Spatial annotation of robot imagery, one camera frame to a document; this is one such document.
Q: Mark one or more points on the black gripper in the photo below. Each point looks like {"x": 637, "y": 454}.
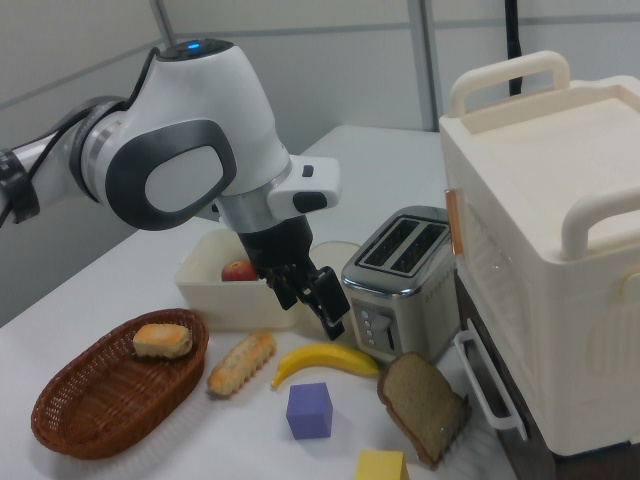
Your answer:
{"x": 275, "y": 247}

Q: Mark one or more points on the long golden bread stick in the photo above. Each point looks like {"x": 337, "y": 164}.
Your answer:
{"x": 242, "y": 362}

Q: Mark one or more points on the short golden bread roll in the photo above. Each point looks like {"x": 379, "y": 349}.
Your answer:
{"x": 162, "y": 341}

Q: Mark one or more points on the brown bread slice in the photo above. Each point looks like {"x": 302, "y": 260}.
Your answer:
{"x": 417, "y": 405}

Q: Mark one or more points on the brown wicker basket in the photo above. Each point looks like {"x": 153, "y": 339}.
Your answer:
{"x": 100, "y": 400}

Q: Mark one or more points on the white lidded container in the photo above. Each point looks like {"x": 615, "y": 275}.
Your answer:
{"x": 340, "y": 252}

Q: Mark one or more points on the yellow banana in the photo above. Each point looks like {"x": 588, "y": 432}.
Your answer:
{"x": 325, "y": 357}

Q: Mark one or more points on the red apple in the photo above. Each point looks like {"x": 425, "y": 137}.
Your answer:
{"x": 239, "y": 271}

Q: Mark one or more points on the white plastic bin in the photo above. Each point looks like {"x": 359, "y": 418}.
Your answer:
{"x": 225, "y": 305}

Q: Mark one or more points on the silver two-slot toaster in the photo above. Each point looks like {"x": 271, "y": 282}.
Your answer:
{"x": 400, "y": 290}

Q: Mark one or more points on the purple foam cube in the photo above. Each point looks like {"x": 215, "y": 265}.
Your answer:
{"x": 309, "y": 412}

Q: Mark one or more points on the yellow foam cube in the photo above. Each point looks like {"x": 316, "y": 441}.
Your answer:
{"x": 381, "y": 466}

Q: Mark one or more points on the white oven appliance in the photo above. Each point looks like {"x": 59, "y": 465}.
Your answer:
{"x": 550, "y": 250}

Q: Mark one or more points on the black pole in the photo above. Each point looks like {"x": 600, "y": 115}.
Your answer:
{"x": 513, "y": 45}

